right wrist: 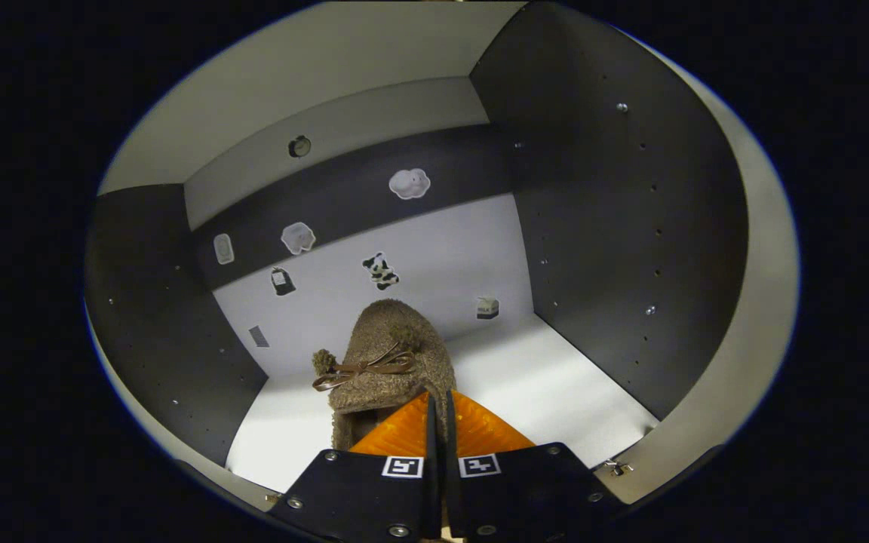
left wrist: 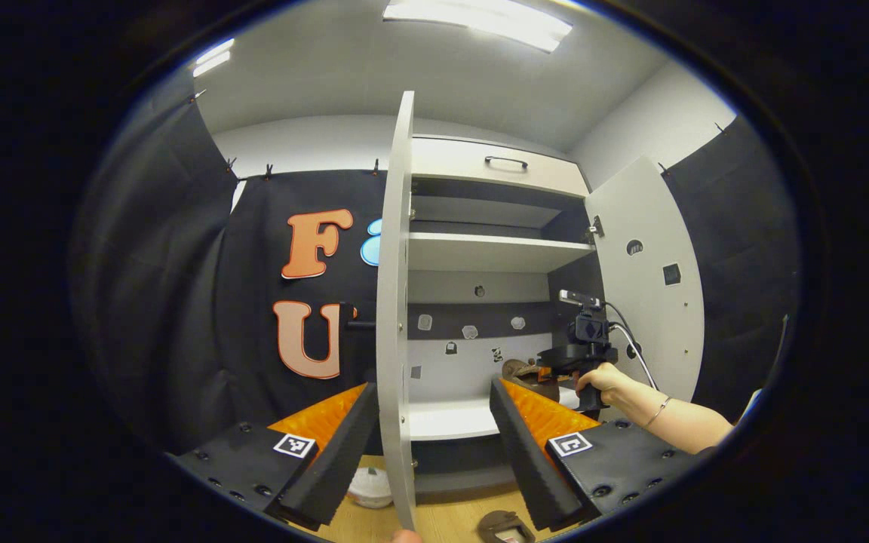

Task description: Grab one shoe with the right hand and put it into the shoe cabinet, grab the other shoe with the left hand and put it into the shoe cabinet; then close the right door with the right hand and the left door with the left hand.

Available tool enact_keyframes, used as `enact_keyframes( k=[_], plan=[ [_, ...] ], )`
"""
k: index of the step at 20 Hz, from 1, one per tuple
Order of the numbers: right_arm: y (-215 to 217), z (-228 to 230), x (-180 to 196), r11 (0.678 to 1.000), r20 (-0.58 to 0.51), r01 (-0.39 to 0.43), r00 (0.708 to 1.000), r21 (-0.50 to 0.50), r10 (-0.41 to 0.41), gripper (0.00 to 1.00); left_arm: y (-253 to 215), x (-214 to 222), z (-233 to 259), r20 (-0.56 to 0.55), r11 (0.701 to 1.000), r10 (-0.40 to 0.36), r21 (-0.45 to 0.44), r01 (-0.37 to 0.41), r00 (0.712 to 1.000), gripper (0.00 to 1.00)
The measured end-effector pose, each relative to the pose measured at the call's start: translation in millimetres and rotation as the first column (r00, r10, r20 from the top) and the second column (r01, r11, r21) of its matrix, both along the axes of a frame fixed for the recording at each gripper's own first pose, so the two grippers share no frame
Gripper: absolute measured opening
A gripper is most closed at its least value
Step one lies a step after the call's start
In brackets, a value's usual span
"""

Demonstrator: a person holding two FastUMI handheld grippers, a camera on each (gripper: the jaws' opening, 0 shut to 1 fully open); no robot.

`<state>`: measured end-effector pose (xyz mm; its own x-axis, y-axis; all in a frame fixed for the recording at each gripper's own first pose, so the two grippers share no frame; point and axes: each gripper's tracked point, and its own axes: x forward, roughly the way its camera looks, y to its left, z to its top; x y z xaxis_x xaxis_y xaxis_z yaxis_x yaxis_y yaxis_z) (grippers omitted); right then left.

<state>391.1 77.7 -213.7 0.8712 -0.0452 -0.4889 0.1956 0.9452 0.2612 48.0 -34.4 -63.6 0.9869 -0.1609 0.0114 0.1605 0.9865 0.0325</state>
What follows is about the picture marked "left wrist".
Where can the white cabinet drawer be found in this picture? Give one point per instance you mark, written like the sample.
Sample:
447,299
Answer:
465,162

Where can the small ceiling light panel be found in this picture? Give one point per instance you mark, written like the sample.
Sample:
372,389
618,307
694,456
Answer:
213,58

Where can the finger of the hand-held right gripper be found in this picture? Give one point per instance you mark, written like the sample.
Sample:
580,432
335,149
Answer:
545,374

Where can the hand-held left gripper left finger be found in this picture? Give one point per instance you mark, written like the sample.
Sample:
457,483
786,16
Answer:
340,460

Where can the white shoe cabinet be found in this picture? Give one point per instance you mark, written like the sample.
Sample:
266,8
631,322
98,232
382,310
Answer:
465,362

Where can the white round container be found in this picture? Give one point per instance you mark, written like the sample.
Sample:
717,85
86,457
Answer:
369,489

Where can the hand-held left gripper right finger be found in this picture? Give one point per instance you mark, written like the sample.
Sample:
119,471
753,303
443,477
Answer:
529,464

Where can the large ceiling light panel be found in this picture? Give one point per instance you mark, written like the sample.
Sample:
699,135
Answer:
480,19

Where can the white cabinet door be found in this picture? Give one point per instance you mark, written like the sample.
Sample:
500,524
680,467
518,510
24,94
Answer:
676,324
393,302

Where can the white cabinet shelf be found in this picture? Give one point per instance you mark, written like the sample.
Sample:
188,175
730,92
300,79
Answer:
480,253

